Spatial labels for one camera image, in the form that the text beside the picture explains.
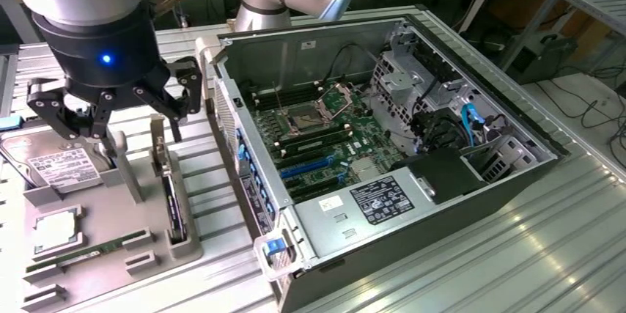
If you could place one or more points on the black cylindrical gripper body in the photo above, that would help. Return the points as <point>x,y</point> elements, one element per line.
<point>103,45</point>

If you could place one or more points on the blue plastic block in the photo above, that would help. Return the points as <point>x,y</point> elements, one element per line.
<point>11,123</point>

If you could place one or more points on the silver hard disk drive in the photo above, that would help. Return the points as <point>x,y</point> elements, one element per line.
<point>54,161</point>

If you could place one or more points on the thin metal locking lever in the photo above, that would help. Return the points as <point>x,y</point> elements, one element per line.
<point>279,102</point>

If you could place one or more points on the black RAM slot bank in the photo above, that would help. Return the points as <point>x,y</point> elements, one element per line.
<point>286,97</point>

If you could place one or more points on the CPU socket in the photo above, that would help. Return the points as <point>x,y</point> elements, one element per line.
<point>304,119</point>

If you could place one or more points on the installed black RAM stick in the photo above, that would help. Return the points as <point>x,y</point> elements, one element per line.
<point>312,141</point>

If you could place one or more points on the metal socket cover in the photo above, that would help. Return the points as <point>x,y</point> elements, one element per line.
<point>335,96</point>

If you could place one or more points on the black graphics card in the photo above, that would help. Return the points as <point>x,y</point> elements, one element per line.
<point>174,203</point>

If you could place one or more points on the blue expansion slot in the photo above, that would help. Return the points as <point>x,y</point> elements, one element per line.
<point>306,167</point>

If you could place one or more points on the silver CPU chip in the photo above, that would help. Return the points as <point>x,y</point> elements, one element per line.
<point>56,231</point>

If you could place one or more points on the grey parts rack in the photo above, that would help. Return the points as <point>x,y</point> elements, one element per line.
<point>107,225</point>

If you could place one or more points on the green motherboard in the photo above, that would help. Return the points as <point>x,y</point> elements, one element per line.
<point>342,144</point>

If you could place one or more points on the black expansion slot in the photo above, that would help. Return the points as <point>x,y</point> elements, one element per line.
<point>315,185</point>

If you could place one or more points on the green RAM stick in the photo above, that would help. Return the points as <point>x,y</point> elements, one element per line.
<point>88,252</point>

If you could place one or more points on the metal disk bay cage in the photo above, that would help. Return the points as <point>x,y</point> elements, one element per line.
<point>397,78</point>

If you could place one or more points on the silver chipset heatsink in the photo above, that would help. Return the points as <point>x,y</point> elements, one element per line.
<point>367,172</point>

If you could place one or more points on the blue case release latch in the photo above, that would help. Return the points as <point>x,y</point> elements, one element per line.
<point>275,247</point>

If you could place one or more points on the grey power supply unit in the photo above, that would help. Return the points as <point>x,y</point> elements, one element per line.
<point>353,214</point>

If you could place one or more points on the black plastic shroud box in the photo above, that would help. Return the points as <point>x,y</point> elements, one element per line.
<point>447,173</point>

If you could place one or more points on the open black PC case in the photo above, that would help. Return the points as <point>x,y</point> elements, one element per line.
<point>494,188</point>

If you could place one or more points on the black box device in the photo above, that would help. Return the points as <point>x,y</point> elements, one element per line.
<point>542,60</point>

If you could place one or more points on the blue card retention bracket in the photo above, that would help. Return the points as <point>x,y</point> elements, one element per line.
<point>254,173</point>

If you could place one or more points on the aluminium frame table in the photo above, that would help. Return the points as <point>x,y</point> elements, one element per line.
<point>591,1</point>

